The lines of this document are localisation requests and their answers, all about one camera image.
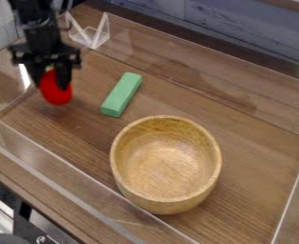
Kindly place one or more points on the black table clamp base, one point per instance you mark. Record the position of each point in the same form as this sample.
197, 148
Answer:
25, 233

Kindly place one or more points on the clear acrylic corner bracket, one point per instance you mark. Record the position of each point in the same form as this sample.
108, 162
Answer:
90, 37

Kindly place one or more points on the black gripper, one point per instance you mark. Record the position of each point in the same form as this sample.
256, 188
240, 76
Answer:
44, 49

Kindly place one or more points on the clear acrylic tray wall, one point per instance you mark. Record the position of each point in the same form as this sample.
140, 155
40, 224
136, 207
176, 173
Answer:
86, 208

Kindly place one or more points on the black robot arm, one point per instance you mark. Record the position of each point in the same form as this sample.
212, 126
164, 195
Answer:
34, 11

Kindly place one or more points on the wooden bowl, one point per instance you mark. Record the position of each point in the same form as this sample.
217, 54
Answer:
165, 162

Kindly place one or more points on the red strawberry toy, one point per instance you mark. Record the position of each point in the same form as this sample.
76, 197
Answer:
52, 94

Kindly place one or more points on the green rectangular block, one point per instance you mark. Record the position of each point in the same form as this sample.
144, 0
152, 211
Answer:
121, 94

